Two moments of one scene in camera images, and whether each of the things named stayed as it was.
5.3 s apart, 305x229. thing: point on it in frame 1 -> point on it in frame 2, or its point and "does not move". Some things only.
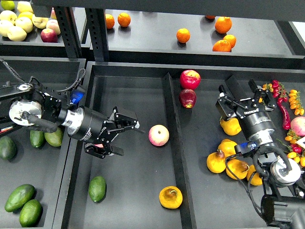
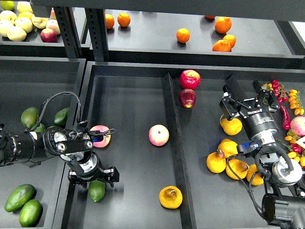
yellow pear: x=170 y=197 does not move
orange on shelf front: x=222 y=46 does not move
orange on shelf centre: x=183 y=35 does not move
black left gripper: x=88 y=126 -> x=90 y=168
